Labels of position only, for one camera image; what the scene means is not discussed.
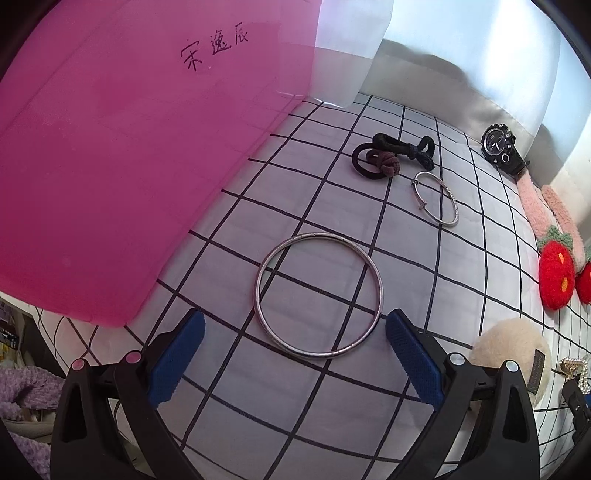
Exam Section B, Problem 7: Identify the pink plastic storage bin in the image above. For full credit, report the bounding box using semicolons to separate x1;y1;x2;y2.
0;0;324;329

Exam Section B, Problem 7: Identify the pearl hair clip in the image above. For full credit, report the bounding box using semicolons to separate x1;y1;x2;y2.
560;356;591;394

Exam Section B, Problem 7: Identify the small silver bangle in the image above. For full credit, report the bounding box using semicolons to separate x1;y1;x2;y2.
410;171;461;227

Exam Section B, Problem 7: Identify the black loop hair tie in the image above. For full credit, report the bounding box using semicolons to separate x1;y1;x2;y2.
352;142;385;179

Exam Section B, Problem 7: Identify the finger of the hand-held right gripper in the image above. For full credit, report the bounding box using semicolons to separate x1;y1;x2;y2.
560;377;591;437

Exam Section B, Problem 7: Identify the black wrist watch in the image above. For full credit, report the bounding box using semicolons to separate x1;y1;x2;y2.
481;123;531;176

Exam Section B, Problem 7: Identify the large silver bangle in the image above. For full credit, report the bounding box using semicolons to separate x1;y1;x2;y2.
255;232;384;359

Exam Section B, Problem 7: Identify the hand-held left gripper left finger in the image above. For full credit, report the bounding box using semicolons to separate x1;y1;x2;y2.
50;308;206;480

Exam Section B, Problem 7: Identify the white checkered bed sheet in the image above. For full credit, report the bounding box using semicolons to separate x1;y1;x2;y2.
33;93;591;480

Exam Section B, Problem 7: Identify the beige fluffy pouch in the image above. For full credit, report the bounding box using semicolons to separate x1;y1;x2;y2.
469;318;553;409

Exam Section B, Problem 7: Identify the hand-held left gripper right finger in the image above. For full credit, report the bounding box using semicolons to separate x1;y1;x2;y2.
385;308;541;480

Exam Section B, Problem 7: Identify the black knotted hair tie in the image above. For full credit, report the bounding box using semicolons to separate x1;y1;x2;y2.
373;132;437;169

